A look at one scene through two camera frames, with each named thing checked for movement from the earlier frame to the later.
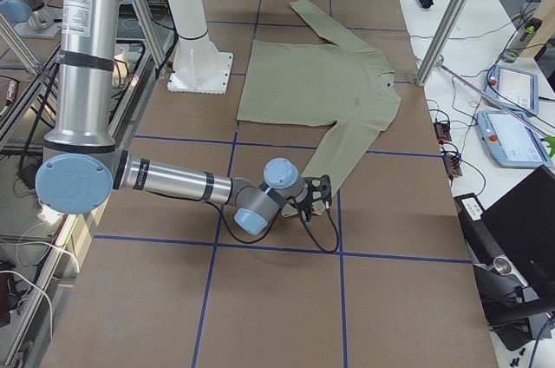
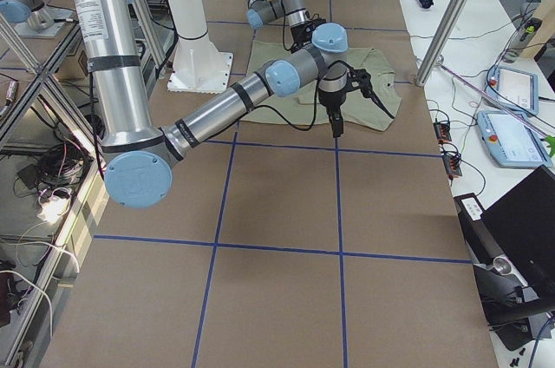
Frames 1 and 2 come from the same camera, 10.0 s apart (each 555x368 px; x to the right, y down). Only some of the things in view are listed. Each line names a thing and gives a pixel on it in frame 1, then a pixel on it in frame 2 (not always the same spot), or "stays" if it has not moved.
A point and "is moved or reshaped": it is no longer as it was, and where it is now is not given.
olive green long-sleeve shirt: (348, 84) is moved or reshaped
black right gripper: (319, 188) to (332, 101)
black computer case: (519, 224) stays
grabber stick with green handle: (550, 140) stays
